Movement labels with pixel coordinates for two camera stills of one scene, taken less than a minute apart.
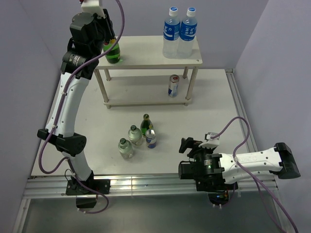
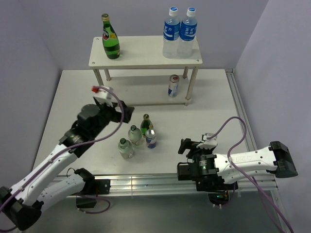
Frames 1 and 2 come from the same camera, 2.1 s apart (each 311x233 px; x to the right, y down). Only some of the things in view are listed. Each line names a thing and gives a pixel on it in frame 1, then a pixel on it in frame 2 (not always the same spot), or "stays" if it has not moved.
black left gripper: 107,22 → 117,115
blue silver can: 173,85 stays
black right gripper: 190,142 stays
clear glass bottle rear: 135,136 stays
